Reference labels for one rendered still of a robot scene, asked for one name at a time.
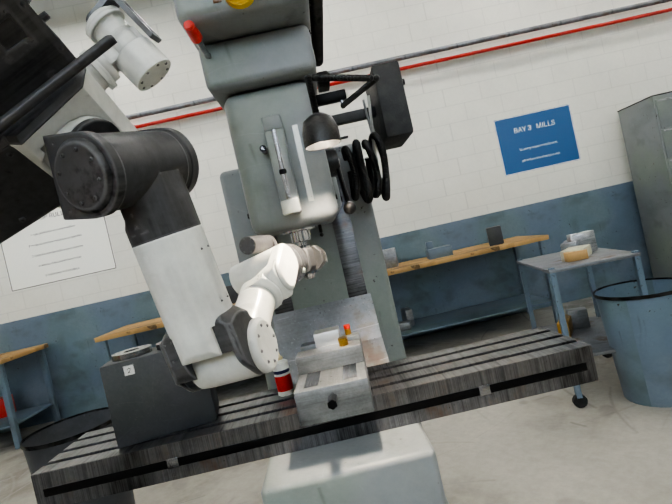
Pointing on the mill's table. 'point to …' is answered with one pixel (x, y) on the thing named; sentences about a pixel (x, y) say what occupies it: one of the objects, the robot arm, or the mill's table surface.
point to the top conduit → (317, 29)
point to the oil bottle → (283, 377)
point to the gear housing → (258, 62)
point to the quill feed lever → (339, 179)
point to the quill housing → (250, 140)
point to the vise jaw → (329, 357)
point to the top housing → (251, 22)
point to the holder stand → (151, 397)
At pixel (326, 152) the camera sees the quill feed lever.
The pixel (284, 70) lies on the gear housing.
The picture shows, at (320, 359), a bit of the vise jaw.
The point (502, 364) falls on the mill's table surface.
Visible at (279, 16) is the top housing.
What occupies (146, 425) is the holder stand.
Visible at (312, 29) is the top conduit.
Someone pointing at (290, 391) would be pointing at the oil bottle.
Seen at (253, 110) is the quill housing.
